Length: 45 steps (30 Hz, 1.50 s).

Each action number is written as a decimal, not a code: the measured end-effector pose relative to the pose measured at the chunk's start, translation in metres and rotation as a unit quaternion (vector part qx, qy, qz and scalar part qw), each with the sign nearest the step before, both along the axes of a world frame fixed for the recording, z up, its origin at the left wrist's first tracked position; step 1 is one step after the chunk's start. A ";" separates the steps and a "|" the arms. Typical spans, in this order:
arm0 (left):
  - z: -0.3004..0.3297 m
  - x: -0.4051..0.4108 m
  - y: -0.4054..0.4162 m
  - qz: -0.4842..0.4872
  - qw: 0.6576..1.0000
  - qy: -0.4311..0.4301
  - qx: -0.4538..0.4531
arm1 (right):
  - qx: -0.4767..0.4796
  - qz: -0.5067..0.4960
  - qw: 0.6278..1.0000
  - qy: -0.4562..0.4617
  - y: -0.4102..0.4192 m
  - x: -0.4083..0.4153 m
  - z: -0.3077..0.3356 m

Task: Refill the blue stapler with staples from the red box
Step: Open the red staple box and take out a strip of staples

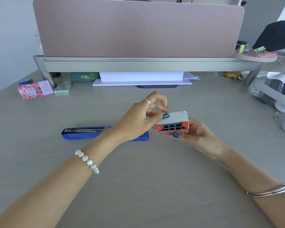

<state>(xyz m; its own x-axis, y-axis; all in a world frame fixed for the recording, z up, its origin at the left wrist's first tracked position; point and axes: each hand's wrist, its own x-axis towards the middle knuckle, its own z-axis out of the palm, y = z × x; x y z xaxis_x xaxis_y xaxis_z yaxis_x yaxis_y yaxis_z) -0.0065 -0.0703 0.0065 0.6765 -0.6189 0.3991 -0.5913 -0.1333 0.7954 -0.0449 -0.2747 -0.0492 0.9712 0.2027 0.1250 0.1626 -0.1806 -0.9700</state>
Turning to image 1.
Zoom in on white paper stack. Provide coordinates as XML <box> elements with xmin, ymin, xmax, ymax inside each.
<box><xmin>99</xmin><ymin>72</ymin><xmax>184</xmax><ymax>82</ymax></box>

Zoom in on pink desk divider panel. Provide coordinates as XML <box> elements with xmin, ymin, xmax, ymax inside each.
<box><xmin>33</xmin><ymin>0</ymin><xmax>244</xmax><ymax>58</ymax></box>

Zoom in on person's right forearm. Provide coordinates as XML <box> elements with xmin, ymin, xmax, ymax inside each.
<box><xmin>217</xmin><ymin>145</ymin><xmax>285</xmax><ymax>228</ymax></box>

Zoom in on metal staples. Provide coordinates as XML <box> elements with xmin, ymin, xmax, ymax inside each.
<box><xmin>163</xmin><ymin>123</ymin><xmax>182</xmax><ymax>131</ymax></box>

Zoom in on black cloth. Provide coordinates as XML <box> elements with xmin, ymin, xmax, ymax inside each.
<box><xmin>252</xmin><ymin>19</ymin><xmax>285</xmax><ymax>52</ymax></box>

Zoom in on pink coiled item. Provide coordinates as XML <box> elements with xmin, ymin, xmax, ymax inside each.
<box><xmin>246</xmin><ymin>50</ymin><xmax>278</xmax><ymax>58</ymax></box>

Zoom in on green packet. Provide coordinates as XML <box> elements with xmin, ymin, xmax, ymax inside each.
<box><xmin>71</xmin><ymin>72</ymin><xmax>100</xmax><ymax>82</ymax></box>

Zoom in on white pearl bracelet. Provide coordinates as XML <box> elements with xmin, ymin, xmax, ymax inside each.
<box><xmin>75</xmin><ymin>150</ymin><xmax>100</xmax><ymax>175</ymax></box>

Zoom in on yellow wrapper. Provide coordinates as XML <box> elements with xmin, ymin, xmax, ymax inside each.
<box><xmin>223</xmin><ymin>72</ymin><xmax>244</xmax><ymax>81</ymax></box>

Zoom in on grey desk riser shelf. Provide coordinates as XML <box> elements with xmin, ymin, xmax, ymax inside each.
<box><xmin>33</xmin><ymin>54</ymin><xmax>265</xmax><ymax>88</ymax></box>

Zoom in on red and white staple box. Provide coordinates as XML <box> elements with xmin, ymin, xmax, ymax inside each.
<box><xmin>156</xmin><ymin>111</ymin><xmax>190</xmax><ymax>135</ymax></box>

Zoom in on person's left forearm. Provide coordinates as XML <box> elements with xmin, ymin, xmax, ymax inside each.
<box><xmin>0</xmin><ymin>129</ymin><xmax>124</xmax><ymax>228</ymax></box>

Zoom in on blue stapler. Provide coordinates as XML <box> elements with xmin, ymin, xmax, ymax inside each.
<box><xmin>61</xmin><ymin>126</ymin><xmax>149</xmax><ymax>142</ymax></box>

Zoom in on white and grey device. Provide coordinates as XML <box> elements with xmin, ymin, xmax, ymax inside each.
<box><xmin>249</xmin><ymin>69</ymin><xmax>285</xmax><ymax>113</ymax></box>

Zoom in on person's left hand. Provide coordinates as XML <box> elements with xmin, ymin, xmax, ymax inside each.
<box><xmin>110</xmin><ymin>91</ymin><xmax>170</xmax><ymax>145</ymax></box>

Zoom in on silver bangle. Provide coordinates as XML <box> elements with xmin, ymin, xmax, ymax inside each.
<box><xmin>247</xmin><ymin>183</ymin><xmax>285</xmax><ymax>197</ymax></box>

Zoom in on round grey side tray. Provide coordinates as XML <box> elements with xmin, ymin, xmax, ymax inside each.
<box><xmin>233</xmin><ymin>50</ymin><xmax>278</xmax><ymax>63</ymax></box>

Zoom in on person's right hand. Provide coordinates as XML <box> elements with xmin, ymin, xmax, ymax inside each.
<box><xmin>172</xmin><ymin>117</ymin><xmax>226</xmax><ymax>161</ymax></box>

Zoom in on lavender flat board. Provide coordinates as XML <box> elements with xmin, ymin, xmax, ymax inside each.
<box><xmin>93</xmin><ymin>79</ymin><xmax>192</xmax><ymax>87</ymax></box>

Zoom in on loose white paper sheets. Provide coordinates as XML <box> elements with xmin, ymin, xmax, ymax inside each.
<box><xmin>183</xmin><ymin>72</ymin><xmax>200</xmax><ymax>80</ymax></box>

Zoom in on black flat device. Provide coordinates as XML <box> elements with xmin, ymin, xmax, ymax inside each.
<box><xmin>136</xmin><ymin>85</ymin><xmax>178</xmax><ymax>89</ymax></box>

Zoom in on pink patterned card booklet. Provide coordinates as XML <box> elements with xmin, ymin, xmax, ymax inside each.
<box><xmin>17</xmin><ymin>80</ymin><xmax>54</xmax><ymax>100</ymax></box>

